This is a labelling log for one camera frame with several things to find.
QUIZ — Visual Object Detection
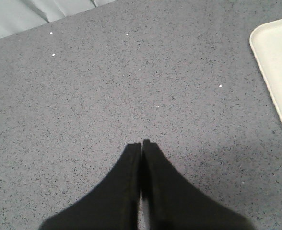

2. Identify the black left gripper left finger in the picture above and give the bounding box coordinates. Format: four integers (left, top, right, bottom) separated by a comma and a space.
40, 143, 141, 230

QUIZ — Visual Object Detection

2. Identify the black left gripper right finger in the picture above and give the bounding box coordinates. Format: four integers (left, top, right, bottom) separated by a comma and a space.
141, 140, 254, 230

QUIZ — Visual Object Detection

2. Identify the cream rectangular plastic tray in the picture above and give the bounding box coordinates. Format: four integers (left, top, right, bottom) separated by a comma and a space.
249, 19, 282, 124

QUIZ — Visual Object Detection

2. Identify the grey pleated curtain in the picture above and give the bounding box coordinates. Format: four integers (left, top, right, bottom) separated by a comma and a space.
0, 0, 111, 39

